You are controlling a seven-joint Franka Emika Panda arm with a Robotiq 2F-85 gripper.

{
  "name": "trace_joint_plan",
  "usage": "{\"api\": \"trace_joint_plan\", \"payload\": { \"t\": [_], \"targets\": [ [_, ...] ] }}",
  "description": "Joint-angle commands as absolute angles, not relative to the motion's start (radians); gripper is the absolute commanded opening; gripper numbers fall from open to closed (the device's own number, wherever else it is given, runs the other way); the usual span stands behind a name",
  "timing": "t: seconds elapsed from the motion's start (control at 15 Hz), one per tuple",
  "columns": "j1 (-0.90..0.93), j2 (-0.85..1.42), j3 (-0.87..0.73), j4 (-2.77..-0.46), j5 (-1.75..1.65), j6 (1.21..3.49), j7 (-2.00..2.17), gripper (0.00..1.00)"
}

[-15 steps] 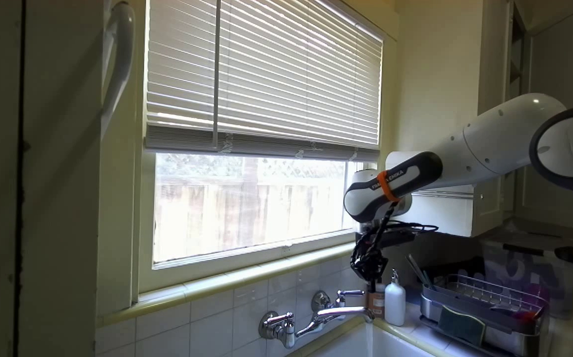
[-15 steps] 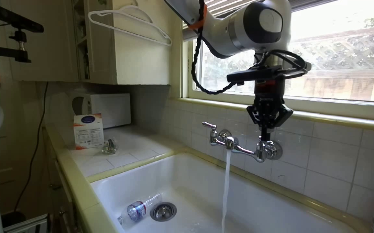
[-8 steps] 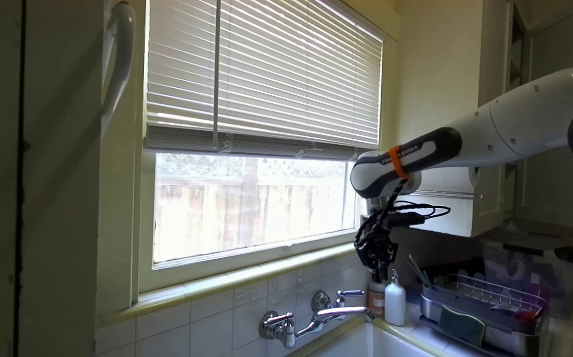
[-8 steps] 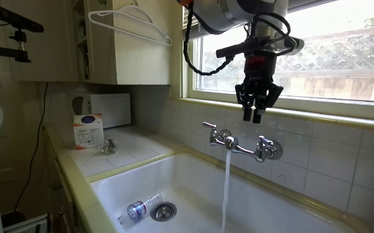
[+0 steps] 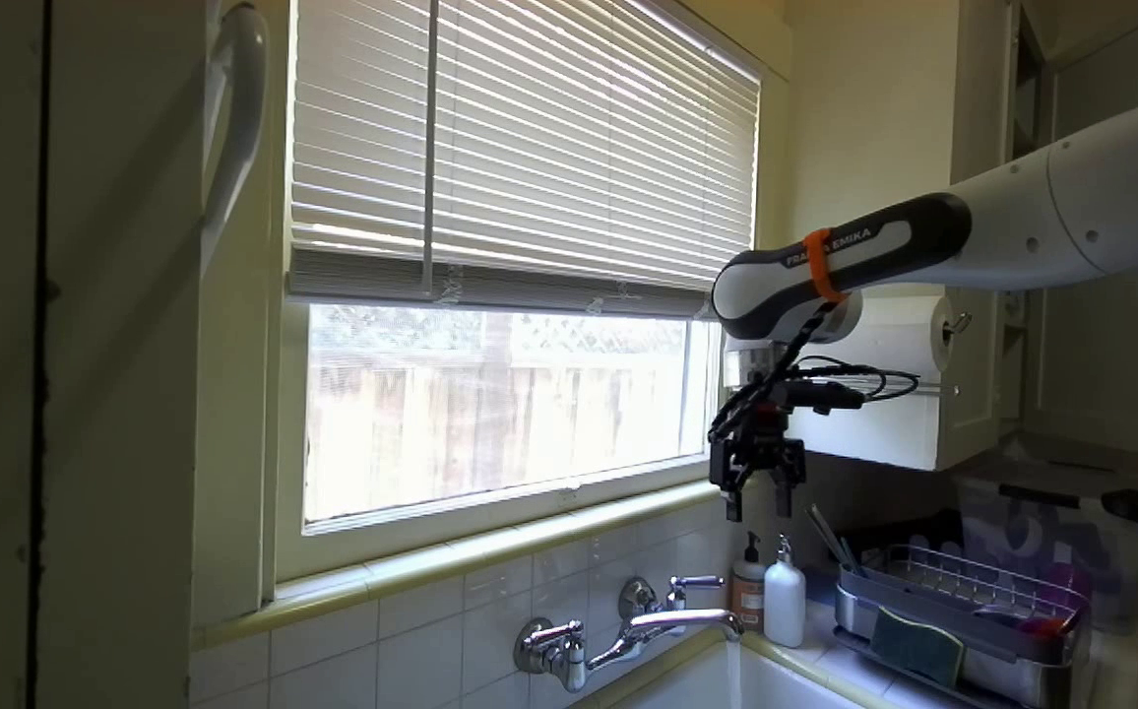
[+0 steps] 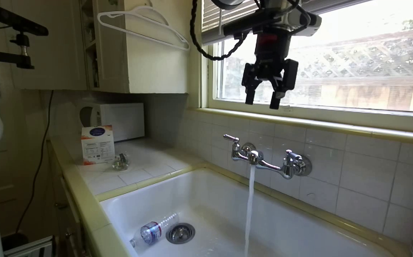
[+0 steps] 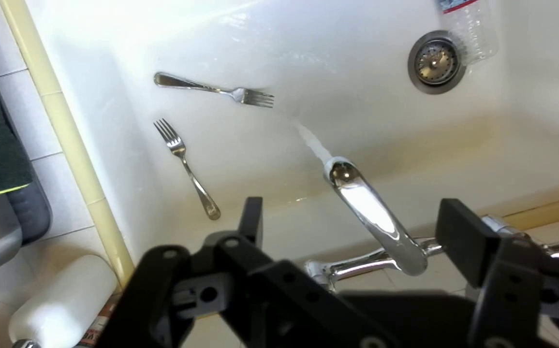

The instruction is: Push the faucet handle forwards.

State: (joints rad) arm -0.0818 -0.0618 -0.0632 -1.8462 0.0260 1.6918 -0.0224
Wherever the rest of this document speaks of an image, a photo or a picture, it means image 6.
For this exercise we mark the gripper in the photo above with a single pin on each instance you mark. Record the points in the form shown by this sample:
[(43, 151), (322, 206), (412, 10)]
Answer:
[(270, 53)]

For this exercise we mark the window blind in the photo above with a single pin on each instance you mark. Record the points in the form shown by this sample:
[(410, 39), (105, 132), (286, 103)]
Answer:
[(213, 18)]

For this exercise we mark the window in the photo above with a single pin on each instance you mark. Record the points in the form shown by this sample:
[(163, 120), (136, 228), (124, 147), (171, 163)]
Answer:
[(363, 60)]

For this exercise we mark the white clothes hanger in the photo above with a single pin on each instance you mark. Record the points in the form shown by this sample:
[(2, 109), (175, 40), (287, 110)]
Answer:
[(145, 34)]

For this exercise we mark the white sink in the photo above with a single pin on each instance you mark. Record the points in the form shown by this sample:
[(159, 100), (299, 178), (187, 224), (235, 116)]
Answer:
[(210, 200)]

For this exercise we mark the white microwave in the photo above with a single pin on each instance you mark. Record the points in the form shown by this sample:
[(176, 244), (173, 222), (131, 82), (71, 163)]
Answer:
[(124, 119)]

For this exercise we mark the small clear glass jar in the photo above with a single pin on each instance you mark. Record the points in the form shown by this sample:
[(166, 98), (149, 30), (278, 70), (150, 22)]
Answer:
[(121, 162)]

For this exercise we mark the metal sink drain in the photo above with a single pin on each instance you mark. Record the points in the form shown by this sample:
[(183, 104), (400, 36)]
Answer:
[(180, 233)]

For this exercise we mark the white and orange carton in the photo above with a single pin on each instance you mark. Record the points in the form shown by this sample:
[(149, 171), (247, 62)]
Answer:
[(97, 146)]

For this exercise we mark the clear plastic water bottle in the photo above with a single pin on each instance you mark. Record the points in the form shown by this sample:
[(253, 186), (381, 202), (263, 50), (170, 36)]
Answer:
[(153, 231)]

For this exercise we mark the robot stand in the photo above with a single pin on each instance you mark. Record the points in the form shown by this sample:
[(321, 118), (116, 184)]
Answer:
[(31, 248)]

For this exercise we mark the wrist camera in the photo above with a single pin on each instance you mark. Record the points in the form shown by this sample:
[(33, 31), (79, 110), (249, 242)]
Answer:
[(244, 22)]

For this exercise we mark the chrome wall faucet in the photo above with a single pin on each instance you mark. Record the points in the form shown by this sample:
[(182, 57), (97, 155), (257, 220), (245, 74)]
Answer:
[(274, 165)]

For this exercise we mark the cream wall cabinet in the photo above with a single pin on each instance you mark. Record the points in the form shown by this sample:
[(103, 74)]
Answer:
[(153, 64)]

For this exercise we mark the camera on mount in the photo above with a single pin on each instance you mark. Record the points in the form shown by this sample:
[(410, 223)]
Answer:
[(17, 21)]

